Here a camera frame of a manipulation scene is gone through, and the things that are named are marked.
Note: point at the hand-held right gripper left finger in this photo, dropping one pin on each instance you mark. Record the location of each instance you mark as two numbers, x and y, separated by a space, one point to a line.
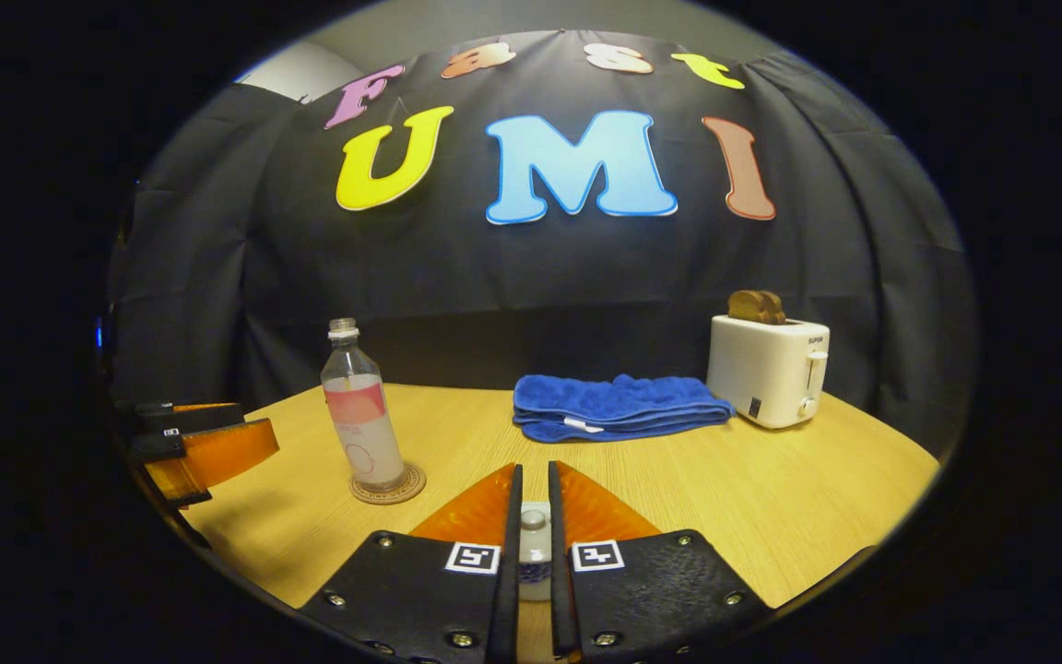
508 590

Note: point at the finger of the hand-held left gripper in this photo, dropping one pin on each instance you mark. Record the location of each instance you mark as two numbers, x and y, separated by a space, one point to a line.
190 420
158 447

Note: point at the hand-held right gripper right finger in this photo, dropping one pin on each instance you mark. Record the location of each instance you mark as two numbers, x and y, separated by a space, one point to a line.
561 590

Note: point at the round brown coaster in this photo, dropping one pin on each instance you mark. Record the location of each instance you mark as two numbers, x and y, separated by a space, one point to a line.
383 498

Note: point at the clear water bottle pink label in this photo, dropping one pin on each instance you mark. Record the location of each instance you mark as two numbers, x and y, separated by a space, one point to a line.
365 433

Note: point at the folded blue towel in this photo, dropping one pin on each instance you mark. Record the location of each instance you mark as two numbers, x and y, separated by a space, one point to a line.
614 406

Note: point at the white toaster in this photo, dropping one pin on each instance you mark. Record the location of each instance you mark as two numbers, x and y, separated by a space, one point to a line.
761 369

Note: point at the black backdrop cloth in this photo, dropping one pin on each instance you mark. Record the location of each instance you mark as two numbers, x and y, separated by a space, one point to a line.
457 277

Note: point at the brown bread slice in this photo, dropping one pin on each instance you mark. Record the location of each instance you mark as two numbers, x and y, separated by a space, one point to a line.
772 308
743 306

